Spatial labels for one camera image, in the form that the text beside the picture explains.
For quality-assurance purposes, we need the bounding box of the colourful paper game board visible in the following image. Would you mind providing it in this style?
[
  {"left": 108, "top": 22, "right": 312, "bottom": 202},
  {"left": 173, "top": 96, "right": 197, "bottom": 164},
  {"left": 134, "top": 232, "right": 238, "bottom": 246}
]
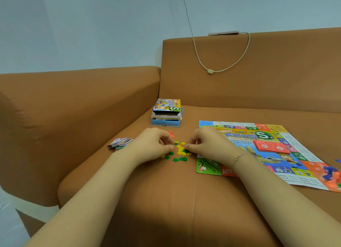
[{"left": 196, "top": 120, "right": 341, "bottom": 193}]

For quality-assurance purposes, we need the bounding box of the person's right hand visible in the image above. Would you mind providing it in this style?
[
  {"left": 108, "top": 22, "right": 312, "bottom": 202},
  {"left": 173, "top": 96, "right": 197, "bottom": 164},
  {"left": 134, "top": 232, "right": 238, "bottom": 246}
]
[{"left": 184, "top": 126, "right": 239, "bottom": 168}]

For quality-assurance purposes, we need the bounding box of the blue game pawn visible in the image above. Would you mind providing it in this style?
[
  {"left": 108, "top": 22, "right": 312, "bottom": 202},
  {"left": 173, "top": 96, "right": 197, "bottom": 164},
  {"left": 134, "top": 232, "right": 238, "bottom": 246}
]
[{"left": 321, "top": 165, "right": 337, "bottom": 182}]

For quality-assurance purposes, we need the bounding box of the brown fabric sofa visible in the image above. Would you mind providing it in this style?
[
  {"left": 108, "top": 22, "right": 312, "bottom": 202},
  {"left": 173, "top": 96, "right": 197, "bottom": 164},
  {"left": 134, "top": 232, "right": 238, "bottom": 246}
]
[{"left": 0, "top": 28, "right": 341, "bottom": 247}]

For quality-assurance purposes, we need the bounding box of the colourful board game box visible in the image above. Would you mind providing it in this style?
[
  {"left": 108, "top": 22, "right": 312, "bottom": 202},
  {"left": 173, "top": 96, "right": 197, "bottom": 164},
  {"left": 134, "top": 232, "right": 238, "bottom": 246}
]
[{"left": 152, "top": 99, "right": 182, "bottom": 120}]

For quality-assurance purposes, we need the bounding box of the blue foam tray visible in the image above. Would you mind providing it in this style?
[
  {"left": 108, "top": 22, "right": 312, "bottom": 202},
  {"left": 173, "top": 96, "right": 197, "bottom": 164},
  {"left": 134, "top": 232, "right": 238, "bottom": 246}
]
[{"left": 151, "top": 108, "right": 184, "bottom": 127}]

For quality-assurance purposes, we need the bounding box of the person's right forearm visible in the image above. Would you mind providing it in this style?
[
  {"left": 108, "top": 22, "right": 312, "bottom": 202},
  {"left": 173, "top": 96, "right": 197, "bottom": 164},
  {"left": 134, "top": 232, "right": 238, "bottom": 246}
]
[{"left": 231, "top": 153, "right": 341, "bottom": 247}]

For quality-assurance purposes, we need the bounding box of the thin silver bracelet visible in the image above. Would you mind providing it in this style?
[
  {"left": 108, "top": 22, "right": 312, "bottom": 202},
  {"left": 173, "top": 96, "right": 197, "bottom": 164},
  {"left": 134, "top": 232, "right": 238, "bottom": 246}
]
[{"left": 234, "top": 152, "right": 257, "bottom": 162}]

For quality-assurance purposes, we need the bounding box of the stack of play money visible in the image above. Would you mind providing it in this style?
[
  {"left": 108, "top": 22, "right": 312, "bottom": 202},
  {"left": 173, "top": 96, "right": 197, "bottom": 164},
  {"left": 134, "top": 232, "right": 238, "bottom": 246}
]
[{"left": 108, "top": 137, "right": 134, "bottom": 151}]

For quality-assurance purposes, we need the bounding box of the white phone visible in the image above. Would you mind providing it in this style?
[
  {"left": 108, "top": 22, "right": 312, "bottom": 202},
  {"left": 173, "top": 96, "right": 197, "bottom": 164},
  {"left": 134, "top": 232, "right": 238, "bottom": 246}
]
[{"left": 208, "top": 30, "right": 240, "bottom": 36}]

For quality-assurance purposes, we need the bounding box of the white charging cable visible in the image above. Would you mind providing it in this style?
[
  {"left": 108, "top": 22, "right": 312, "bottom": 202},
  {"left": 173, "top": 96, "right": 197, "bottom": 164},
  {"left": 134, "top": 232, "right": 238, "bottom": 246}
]
[{"left": 180, "top": 0, "right": 251, "bottom": 75}]

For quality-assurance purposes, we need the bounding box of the person's left hand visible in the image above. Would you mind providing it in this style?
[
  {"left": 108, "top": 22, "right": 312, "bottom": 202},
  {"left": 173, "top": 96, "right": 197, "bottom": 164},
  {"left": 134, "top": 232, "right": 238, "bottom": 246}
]
[{"left": 127, "top": 127, "right": 175, "bottom": 166}]

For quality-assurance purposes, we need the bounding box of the person's left forearm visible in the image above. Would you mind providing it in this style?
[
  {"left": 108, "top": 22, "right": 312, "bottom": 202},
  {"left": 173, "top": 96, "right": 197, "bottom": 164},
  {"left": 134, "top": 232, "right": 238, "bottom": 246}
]
[{"left": 25, "top": 148, "right": 142, "bottom": 247}]

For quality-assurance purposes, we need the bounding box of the stack of red cards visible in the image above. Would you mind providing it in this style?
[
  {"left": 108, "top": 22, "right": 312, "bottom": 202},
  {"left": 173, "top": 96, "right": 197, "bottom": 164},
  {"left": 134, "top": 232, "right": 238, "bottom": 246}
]
[{"left": 253, "top": 139, "right": 291, "bottom": 155}]

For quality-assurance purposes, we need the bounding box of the pile of green yellow houses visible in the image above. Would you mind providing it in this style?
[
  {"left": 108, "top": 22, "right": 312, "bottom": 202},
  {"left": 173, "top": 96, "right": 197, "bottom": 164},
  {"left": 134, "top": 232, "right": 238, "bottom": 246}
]
[{"left": 161, "top": 141, "right": 192, "bottom": 163}]

